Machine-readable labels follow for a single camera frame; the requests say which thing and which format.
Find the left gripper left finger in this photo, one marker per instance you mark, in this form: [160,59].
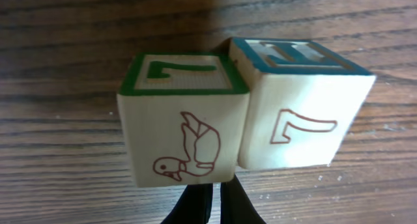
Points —
[193,207]

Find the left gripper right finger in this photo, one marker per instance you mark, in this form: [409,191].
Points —
[236,207]

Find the green letter L block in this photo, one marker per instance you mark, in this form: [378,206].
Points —
[182,117]

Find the small wooden picture block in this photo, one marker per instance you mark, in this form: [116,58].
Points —
[303,100]

